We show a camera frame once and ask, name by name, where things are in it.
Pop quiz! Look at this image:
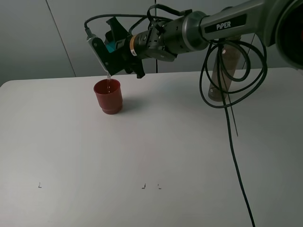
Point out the smoky transparent water bottle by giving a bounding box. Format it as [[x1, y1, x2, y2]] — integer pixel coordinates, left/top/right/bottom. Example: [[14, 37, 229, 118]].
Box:
[[208, 35, 242, 102]]

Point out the teal transparent plastic cup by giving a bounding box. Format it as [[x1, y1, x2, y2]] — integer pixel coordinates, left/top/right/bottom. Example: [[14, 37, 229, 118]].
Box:
[[105, 30, 124, 53]]

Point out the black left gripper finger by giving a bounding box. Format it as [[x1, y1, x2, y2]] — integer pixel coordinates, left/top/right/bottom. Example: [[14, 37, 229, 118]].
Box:
[[129, 59, 145, 79]]

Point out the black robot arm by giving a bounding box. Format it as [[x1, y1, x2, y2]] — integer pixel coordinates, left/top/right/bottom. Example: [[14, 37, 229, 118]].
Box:
[[100, 0, 303, 78]]

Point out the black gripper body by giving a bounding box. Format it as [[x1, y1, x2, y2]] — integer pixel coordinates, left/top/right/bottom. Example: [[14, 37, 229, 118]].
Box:
[[110, 39, 140, 73]]

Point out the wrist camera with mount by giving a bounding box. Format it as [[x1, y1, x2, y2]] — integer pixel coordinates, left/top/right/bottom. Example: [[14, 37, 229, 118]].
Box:
[[87, 34, 116, 76]]

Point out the black cable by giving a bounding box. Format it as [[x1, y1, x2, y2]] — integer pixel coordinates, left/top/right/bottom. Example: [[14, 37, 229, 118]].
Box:
[[84, 4, 268, 227]]

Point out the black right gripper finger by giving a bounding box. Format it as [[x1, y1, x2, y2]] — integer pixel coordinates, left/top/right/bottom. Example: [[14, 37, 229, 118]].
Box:
[[106, 17, 128, 47]]

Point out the red plastic cup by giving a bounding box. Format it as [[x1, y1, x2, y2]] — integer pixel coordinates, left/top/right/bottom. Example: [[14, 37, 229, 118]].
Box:
[[93, 79, 123, 114]]

